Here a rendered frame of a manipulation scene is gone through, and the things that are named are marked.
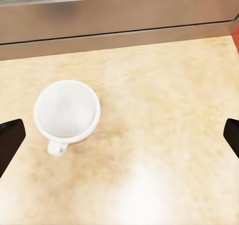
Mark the coffee cup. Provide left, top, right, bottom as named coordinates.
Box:
left=33, top=80, right=101, bottom=157

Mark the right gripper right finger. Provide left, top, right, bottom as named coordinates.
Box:
left=223, top=118, right=239, bottom=159

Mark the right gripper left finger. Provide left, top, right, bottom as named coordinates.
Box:
left=0, top=118, right=26, bottom=178

